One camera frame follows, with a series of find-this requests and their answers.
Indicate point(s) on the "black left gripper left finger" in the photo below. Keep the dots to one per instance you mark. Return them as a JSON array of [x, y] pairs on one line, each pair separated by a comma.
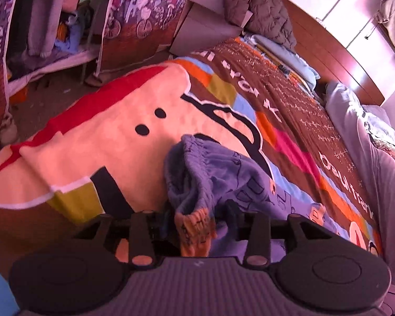
[[145, 233]]

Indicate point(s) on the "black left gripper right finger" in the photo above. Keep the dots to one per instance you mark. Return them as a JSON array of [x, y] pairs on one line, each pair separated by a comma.
[[258, 229]]

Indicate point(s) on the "blue car-print pants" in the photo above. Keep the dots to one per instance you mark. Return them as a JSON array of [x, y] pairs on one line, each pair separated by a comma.
[[209, 186]]

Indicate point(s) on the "colourful paul frank blanket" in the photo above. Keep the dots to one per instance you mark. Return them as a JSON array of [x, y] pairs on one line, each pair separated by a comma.
[[105, 153]]

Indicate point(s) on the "lavender grey duvet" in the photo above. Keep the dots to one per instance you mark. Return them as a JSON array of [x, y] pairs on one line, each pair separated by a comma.
[[375, 167]]

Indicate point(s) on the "light blue pillow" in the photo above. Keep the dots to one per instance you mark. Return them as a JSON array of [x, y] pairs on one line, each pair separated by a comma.
[[287, 57]]

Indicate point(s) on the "wooden headboard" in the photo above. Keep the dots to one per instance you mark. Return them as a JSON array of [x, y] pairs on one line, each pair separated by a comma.
[[329, 57]]

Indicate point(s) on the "clothes rack with garments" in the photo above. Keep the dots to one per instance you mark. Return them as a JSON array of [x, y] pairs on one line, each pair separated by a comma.
[[45, 36]]

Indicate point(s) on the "grey quilted jacket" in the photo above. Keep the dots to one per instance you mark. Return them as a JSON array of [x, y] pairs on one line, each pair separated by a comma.
[[270, 19]]

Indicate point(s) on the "purple cartoon curtain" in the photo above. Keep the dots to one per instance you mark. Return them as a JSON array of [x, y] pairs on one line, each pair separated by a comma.
[[135, 29]]

